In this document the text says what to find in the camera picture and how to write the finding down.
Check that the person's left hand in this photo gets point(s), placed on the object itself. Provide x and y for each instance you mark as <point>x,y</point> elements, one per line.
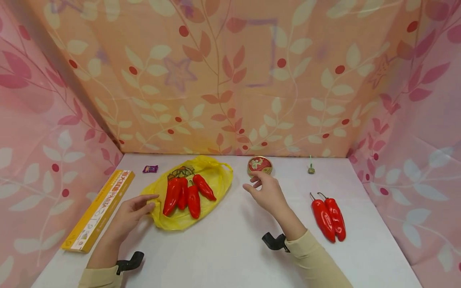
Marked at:
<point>126,220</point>

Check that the person's left forearm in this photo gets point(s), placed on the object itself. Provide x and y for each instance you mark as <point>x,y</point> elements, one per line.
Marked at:
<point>102,268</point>

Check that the person's right fingers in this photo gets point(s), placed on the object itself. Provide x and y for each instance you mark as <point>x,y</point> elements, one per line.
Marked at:
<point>258,179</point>

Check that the yellow plastic bag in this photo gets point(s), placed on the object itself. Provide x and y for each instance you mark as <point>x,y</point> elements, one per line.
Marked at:
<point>216,180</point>

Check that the black wrist band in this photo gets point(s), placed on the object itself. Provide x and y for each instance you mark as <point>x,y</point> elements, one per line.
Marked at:
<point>273,241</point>
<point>130,261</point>

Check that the long yellow box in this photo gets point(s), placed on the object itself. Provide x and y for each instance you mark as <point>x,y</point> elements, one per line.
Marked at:
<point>97,211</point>

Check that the small green stemmed object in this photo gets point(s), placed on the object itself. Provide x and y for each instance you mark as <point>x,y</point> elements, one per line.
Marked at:
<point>311,169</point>

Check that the round red tin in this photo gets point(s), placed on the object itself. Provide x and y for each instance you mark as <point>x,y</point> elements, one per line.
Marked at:
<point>259,164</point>

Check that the person's left fingers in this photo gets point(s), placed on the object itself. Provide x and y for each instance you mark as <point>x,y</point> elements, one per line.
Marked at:
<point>144,198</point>

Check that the red pepper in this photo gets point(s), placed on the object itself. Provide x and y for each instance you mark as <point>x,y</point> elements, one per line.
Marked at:
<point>204,187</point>
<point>194,202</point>
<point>323,219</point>
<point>183,194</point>
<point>171,196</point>
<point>337,219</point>

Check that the purple wrapped candy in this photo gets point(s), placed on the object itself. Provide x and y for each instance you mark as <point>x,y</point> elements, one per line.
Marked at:
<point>150,168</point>

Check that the person's right forearm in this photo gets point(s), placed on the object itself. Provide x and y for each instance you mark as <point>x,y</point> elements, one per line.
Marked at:
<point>313,256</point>

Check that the person's right hand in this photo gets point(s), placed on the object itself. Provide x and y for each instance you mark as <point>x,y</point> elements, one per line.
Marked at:
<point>270,196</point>

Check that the person's left thumb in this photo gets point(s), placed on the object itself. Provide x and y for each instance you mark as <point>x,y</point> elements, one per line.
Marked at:
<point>147,209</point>

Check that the person's right thumb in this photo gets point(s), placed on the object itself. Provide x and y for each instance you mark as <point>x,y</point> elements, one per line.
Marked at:
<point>249,190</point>

